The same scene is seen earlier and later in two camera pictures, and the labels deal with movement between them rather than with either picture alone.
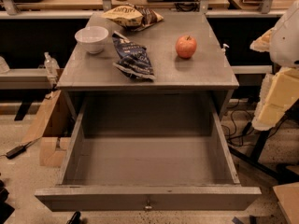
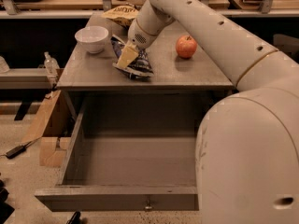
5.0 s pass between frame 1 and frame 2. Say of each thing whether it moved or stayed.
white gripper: moved
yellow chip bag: stayed
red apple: stayed
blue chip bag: stayed
